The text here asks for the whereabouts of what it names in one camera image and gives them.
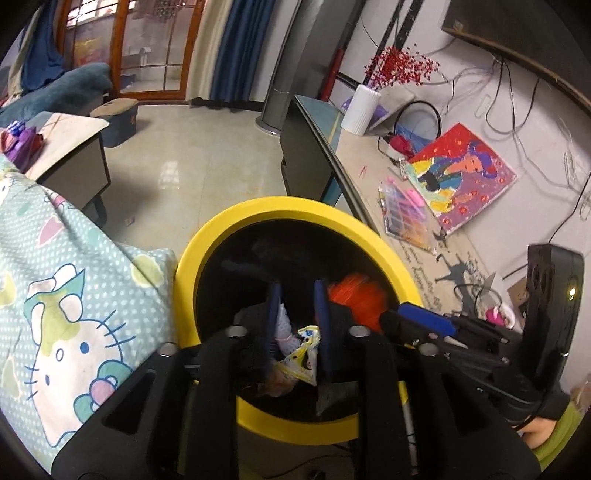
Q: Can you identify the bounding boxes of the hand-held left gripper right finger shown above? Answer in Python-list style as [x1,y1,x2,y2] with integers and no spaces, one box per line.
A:
[314,279,541,480]

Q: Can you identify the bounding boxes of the glass top television cabinet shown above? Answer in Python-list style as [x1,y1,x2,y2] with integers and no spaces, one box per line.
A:
[279,95,532,333]

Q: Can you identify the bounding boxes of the purple cloth pile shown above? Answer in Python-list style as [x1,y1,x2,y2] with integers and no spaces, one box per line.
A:
[0,120,44,169]

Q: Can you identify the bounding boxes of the yellow rimmed black bin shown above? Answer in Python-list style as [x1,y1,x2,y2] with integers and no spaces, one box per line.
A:
[174,196,423,446]

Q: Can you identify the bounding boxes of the cat print blanket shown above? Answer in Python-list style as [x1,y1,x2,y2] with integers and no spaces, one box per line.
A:
[0,152,178,476]

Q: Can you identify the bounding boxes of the blue beige curtain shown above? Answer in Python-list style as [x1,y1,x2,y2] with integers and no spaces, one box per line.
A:
[187,0,278,112]
[9,0,65,93]

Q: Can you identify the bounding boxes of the white vase red berries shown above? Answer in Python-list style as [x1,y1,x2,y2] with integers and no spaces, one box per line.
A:
[342,83,416,134]

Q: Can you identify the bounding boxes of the white top coffee table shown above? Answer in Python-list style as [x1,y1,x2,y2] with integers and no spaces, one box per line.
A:
[21,111,112,227]

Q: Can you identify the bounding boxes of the orange red mesh bag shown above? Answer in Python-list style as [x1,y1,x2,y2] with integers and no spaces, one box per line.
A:
[329,273,387,330]

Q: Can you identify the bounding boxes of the blue storage stool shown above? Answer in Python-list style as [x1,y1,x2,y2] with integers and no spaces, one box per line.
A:
[90,98,139,147]

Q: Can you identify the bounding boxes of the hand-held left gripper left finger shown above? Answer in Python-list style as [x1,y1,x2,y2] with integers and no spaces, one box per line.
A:
[51,281,284,480]

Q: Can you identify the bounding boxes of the white ribbed vase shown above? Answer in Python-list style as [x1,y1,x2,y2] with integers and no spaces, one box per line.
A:
[340,84,382,136]

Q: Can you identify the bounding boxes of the black ring handle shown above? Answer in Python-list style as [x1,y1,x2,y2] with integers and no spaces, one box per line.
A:
[392,100,441,144]

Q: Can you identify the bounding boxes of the wall mounted television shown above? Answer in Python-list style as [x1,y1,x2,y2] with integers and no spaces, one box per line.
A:
[441,0,591,100]

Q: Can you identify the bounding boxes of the colour pen box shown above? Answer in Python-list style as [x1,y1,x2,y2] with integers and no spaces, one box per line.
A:
[379,182,439,254]

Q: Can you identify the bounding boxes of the silver tower air conditioner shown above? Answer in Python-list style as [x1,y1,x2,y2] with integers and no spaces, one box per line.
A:
[255,0,361,134]

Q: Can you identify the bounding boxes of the yellow snack wrapper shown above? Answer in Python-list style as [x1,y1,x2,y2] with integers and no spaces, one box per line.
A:
[281,325,321,386]

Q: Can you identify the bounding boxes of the blue heart print sofa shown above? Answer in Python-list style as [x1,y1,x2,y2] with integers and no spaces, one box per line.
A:
[0,62,114,127]

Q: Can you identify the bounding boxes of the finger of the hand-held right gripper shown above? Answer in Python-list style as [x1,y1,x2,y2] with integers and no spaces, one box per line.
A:
[397,302,523,346]
[379,310,502,384]

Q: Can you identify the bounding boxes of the pink white toy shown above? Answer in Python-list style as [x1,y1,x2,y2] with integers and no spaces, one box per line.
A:
[485,305,515,328]

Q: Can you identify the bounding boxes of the wooden glass sliding door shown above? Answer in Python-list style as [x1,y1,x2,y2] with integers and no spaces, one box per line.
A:
[55,0,208,102]

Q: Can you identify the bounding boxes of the person's right forearm green sleeve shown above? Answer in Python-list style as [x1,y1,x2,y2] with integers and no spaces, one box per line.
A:
[522,374,591,469]

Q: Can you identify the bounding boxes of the colourful figure painting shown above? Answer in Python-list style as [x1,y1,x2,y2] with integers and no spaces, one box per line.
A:
[401,122,519,238]

